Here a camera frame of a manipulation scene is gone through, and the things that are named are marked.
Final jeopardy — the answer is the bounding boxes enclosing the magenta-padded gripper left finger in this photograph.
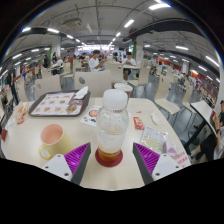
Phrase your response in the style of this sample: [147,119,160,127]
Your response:
[41,142,92,186]

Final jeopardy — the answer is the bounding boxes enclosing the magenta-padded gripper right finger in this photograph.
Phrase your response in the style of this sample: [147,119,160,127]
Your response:
[132,142,183,186]

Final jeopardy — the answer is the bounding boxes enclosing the clear bottle with white cap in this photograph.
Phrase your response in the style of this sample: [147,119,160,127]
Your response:
[95,88,130,163]

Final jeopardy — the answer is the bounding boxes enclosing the white paper with red print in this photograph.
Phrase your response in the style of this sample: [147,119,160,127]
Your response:
[174,149,192,169]

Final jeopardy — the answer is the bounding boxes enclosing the pale yellow mug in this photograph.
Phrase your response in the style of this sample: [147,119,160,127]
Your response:
[38,123,74,160]

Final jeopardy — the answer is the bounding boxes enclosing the clear plastic snack packet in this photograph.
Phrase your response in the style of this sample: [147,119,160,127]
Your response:
[139,125,169,155]

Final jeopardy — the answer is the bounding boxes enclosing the white crumpled tissue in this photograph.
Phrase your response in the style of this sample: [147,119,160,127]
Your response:
[149,112,161,126]

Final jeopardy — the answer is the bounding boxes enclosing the person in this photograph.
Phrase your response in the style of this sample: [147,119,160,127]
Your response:
[189,99,224,163]
[7,71,20,105]
[120,51,137,81]
[88,49,107,73]

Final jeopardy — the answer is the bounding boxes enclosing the small red sachet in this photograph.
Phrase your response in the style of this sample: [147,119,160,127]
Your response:
[133,116,145,130]

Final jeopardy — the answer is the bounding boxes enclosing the dark food tray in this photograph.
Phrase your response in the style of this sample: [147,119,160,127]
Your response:
[28,90,92,118]

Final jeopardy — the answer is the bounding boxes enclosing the crumpled food wrapper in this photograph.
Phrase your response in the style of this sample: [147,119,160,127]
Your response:
[11,101,30,125]

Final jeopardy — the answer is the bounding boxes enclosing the white side table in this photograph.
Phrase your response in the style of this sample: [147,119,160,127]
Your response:
[184,100,218,148]

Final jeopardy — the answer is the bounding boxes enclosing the beige chair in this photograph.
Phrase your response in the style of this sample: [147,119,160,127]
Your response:
[106,62,124,84]
[34,74,63,100]
[138,67,151,87]
[153,75,181,126]
[74,69,113,98]

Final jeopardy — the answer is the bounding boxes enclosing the white napkin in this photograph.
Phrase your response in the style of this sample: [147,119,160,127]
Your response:
[73,85,90,100]

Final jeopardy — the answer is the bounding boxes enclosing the red paper cup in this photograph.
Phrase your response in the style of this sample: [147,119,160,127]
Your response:
[113,82,134,108]

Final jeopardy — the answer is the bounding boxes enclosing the ceiling lights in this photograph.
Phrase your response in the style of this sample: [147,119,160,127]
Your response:
[9,1,221,78]

